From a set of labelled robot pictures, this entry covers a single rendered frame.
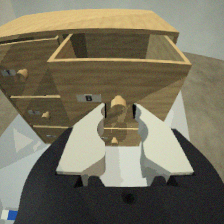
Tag light wooden chest of drawers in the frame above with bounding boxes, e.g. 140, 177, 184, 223
0, 9, 180, 144

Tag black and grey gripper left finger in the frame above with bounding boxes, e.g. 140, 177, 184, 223
13, 103, 106, 224

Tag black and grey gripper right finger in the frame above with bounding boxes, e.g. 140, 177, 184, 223
132, 103, 224, 216

